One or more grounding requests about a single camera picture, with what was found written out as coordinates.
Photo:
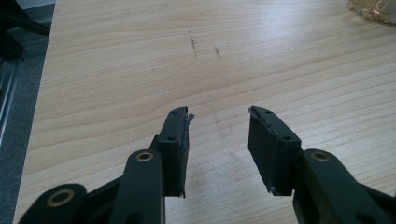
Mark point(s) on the black metal frame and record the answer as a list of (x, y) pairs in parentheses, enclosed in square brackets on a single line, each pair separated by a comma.
[(12, 34)]

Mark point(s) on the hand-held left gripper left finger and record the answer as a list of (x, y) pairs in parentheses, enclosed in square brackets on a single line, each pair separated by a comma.
[(174, 155)]

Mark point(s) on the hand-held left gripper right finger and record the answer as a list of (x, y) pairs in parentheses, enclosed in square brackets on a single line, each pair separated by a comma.
[(271, 155)]

